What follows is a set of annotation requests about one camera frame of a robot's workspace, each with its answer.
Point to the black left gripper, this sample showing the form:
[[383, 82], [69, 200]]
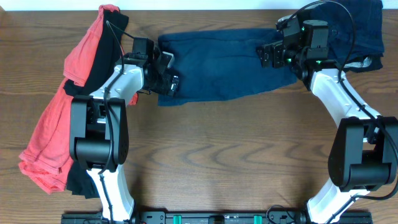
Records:
[[165, 89]]

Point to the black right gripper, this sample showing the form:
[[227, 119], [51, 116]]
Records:
[[277, 50]]

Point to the dark blue shorts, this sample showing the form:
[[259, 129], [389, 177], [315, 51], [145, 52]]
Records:
[[220, 65]]

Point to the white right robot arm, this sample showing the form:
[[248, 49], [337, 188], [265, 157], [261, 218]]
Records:
[[363, 157]]

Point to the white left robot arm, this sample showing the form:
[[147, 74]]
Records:
[[99, 138]]

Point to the folded navy shorts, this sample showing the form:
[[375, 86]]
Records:
[[357, 31]]

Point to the folded black garment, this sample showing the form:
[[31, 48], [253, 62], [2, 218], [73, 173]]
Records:
[[363, 67]]

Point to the red t-shirt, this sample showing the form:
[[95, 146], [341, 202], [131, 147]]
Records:
[[46, 159]]

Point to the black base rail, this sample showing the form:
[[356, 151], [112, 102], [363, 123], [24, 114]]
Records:
[[159, 217]]

